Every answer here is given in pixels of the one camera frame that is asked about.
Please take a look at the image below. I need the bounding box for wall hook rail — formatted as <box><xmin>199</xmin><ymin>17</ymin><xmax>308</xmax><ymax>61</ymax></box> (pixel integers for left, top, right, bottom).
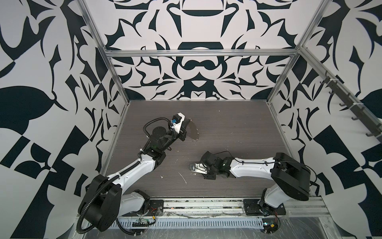
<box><xmin>320</xmin><ymin>70</ymin><xmax>382</xmax><ymax>143</ymax></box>

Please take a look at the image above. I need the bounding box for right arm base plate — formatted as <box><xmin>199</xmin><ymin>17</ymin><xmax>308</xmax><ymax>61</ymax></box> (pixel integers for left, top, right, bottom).
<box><xmin>243</xmin><ymin>199</ymin><xmax>287</xmax><ymax>217</ymax></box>

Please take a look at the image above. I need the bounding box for left circuit board with wires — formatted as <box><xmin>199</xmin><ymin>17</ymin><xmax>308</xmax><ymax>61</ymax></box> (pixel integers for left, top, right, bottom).
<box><xmin>131</xmin><ymin>217</ymin><xmax>156</xmax><ymax>227</ymax></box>

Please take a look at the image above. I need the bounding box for right circuit board with wires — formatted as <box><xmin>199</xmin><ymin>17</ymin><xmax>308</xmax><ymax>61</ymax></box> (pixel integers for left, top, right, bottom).
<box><xmin>261</xmin><ymin>217</ymin><xmax>281</xmax><ymax>235</ymax></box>

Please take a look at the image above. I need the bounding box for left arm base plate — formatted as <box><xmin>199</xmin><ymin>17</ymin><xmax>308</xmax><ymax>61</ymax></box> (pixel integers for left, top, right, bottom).
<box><xmin>140</xmin><ymin>199</ymin><xmax>164</xmax><ymax>216</ymax></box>

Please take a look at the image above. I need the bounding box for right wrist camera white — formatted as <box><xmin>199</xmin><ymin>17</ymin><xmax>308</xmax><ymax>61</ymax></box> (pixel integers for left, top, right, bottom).
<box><xmin>189</xmin><ymin>163</ymin><xmax>208</xmax><ymax>174</ymax></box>

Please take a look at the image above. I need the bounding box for white slotted cable duct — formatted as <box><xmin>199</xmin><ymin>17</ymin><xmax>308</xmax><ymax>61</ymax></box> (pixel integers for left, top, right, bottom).
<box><xmin>119</xmin><ymin>218</ymin><xmax>264</xmax><ymax>230</ymax></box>

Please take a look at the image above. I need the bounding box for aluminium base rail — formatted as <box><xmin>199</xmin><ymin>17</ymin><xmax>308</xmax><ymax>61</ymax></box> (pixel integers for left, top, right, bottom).
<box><xmin>74</xmin><ymin>197</ymin><xmax>329</xmax><ymax>220</ymax></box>

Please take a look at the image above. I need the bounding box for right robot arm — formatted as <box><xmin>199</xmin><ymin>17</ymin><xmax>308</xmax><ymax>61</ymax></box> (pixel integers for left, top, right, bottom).
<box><xmin>190</xmin><ymin>151</ymin><xmax>311</xmax><ymax>216</ymax></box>

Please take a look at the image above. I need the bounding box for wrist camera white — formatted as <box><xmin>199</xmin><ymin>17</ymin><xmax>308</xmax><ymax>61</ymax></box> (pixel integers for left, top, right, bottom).
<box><xmin>189</xmin><ymin>163</ymin><xmax>208</xmax><ymax>174</ymax></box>
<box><xmin>170</xmin><ymin>113</ymin><xmax>185</xmax><ymax>133</ymax></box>

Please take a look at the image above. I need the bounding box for horizontal aluminium frame bar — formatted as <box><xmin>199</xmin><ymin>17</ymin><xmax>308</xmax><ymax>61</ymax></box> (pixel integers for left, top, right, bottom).
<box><xmin>105</xmin><ymin>49</ymin><xmax>297</xmax><ymax>57</ymax></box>

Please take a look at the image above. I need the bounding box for circuit board with wires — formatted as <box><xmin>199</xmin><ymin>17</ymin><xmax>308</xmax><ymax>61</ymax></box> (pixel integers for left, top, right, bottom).
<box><xmin>261</xmin><ymin>217</ymin><xmax>281</xmax><ymax>235</ymax></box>
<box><xmin>131</xmin><ymin>217</ymin><xmax>156</xmax><ymax>227</ymax></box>

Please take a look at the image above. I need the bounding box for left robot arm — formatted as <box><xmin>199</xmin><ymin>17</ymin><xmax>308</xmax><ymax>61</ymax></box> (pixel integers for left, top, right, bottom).
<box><xmin>76</xmin><ymin>113</ymin><xmax>192</xmax><ymax>236</ymax></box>

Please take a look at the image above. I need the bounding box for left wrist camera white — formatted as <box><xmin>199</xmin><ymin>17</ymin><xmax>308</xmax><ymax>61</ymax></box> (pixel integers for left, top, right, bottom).
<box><xmin>170</xmin><ymin>113</ymin><xmax>185</xmax><ymax>133</ymax></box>

